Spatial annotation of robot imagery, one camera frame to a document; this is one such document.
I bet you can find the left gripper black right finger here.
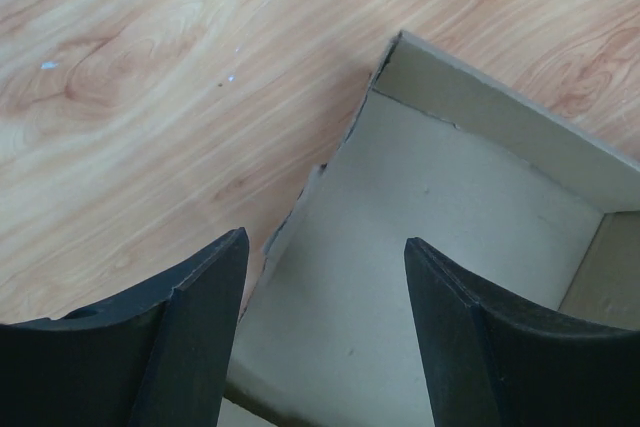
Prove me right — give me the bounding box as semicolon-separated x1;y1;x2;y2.
404;238;639;426

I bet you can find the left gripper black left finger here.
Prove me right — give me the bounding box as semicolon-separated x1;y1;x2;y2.
1;228;249;426

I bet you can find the cardboard box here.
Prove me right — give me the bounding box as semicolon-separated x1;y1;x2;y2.
229;32;639;426

